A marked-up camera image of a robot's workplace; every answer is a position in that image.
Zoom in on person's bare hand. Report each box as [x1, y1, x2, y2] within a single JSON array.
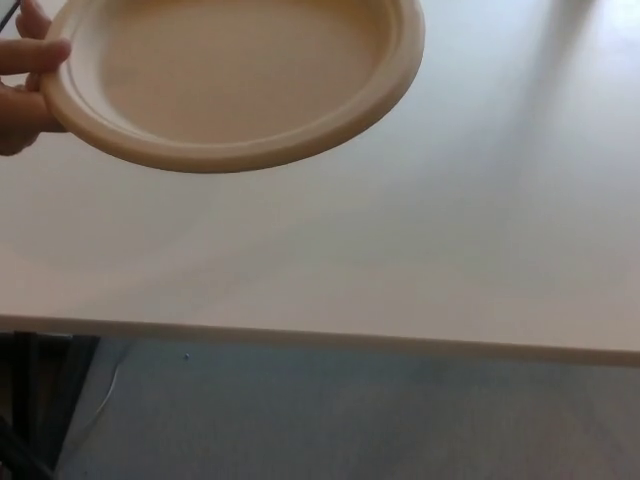
[[0, 0, 73, 157]]

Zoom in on beige round paper plate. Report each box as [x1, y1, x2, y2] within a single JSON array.
[[39, 0, 426, 175]]

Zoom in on thin dark cable on table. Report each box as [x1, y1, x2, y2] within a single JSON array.
[[0, 0, 24, 29]]

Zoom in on black table leg frame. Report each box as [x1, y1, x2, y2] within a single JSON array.
[[0, 329, 102, 480]]

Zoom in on thin white floor cable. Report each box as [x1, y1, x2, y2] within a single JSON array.
[[79, 360, 122, 444]]

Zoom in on thick black diagonal cable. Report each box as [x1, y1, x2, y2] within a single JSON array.
[[0, 422, 55, 480]]

